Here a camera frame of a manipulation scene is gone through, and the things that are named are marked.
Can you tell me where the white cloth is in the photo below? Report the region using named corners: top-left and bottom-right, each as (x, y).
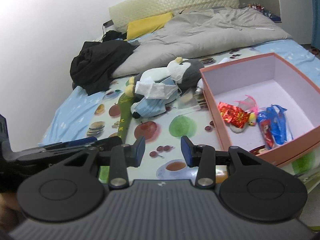
top-left (135, 78), bottom-right (167, 99)

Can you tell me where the yellow pillow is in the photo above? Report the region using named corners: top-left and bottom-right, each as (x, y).
top-left (126, 12), bottom-right (173, 40)

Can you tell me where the blue curtain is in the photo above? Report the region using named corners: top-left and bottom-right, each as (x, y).
top-left (311, 0), bottom-right (320, 49)

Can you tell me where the person's left hand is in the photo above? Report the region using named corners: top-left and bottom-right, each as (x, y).
top-left (0, 192), bottom-right (24, 232)

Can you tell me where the white spray bottle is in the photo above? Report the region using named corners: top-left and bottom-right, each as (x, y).
top-left (195, 79), bottom-right (204, 95)

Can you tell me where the grey duvet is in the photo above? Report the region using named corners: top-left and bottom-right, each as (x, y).
top-left (112, 8), bottom-right (291, 78)

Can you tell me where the blue plastic snack bag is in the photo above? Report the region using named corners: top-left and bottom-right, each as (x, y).
top-left (257, 105), bottom-right (293, 150)

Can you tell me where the fruit print plastic sheet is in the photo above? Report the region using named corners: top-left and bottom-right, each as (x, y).
top-left (87, 80), bottom-right (319, 187)

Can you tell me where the grey white penguin plush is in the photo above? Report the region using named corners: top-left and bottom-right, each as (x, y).
top-left (125, 57), bottom-right (204, 98)

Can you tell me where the red gold foil packet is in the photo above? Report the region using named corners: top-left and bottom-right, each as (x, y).
top-left (217, 102), bottom-right (249, 128)

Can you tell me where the black clothing pile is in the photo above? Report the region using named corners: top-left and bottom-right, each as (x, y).
top-left (70, 40), bottom-right (139, 95)

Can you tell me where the cream quilted headboard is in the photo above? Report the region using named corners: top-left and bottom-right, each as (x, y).
top-left (108, 0), bottom-right (240, 33)

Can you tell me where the yellow pink feathered toy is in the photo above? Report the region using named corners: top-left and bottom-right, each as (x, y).
top-left (233, 94), bottom-right (258, 128)

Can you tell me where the orange cardboard box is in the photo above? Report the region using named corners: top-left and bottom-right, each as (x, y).
top-left (201, 53), bottom-right (319, 167)

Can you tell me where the light blue star bedsheet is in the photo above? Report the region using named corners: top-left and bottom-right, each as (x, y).
top-left (38, 40), bottom-right (319, 146)

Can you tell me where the green fabric massage stick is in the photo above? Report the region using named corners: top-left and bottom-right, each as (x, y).
top-left (117, 93), bottom-right (133, 143)

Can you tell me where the brown snack wrapper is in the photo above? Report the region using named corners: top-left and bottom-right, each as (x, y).
top-left (250, 146), bottom-right (268, 155)

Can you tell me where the blue surgical face mask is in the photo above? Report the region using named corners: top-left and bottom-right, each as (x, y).
top-left (131, 77), bottom-right (181, 119)

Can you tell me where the clear plastic bag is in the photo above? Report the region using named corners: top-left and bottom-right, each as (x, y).
top-left (177, 88), bottom-right (208, 111)

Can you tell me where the small panda plush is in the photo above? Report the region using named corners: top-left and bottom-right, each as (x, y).
top-left (132, 112), bottom-right (142, 119)

